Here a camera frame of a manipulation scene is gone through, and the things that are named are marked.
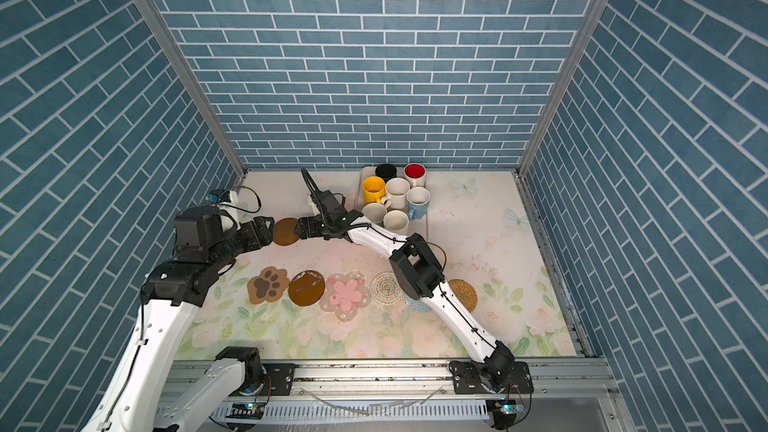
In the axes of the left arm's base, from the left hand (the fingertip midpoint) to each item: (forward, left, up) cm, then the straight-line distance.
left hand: (263, 221), depth 72 cm
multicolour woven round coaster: (-6, -30, -26) cm, 40 cm away
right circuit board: (-37, -58, -28) cm, 75 cm away
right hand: (+13, -1, -22) cm, 26 cm away
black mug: (+34, -30, -17) cm, 48 cm away
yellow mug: (+27, -25, -19) cm, 42 cm away
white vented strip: (-36, -26, -28) cm, 52 cm away
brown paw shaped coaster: (-5, +6, -27) cm, 28 cm away
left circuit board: (-35, +4, -30) cm, 47 cm away
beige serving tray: (+14, -40, -23) cm, 49 cm away
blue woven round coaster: (-11, -39, -27) cm, 49 cm away
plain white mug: (+15, -33, -21) cm, 42 cm away
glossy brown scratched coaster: (-5, -5, -28) cm, 29 cm away
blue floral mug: (+22, -40, -19) cm, 50 cm away
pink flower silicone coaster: (-7, -18, -28) cm, 34 cm away
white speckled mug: (+29, -34, -21) cm, 49 cm away
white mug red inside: (+36, -41, -20) cm, 58 cm away
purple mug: (+18, -26, -20) cm, 37 cm away
